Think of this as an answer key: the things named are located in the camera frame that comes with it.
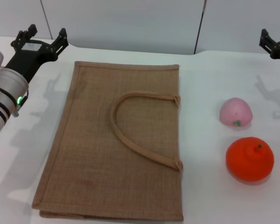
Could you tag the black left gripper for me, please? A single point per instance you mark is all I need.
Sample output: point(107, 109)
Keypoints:
point(25, 58)

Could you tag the pink toy peach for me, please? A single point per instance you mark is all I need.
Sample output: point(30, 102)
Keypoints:
point(235, 110)

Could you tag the brown jute handbag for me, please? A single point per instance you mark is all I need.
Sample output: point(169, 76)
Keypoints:
point(95, 140)

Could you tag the toy orange fruit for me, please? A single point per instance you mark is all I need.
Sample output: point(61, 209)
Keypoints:
point(240, 161)

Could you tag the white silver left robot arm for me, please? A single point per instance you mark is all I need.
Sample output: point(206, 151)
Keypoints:
point(4, 81)

